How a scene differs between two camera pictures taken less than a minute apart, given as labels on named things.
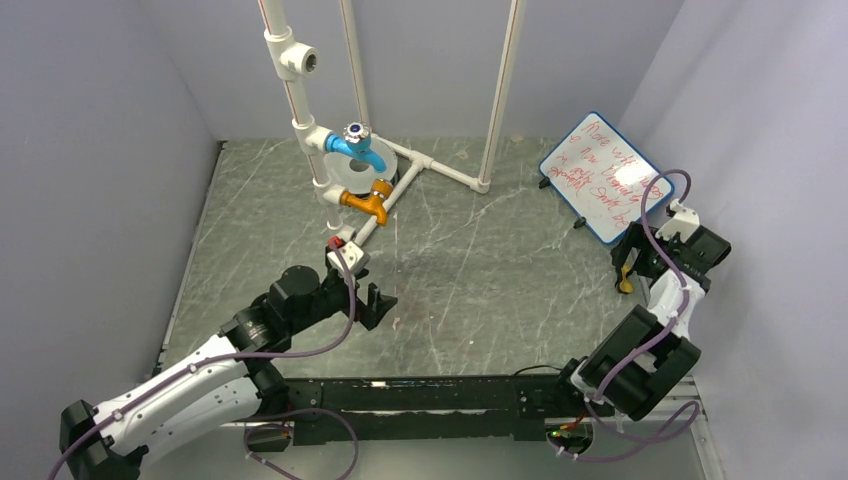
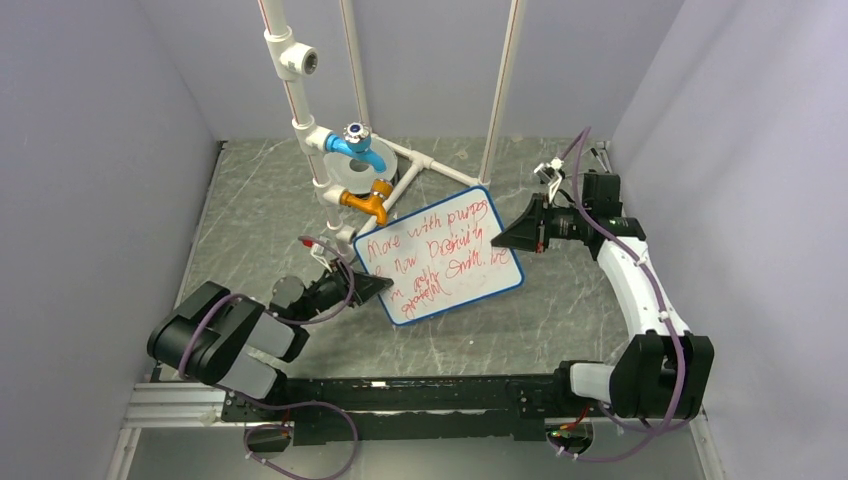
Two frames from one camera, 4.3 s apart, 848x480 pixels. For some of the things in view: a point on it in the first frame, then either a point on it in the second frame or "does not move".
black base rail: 432,409 does not move
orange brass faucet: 381,190 does not move
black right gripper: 639,239 → 523,234
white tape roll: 356,175 does not move
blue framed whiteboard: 600,176 → 441,257
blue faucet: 356,142 does not move
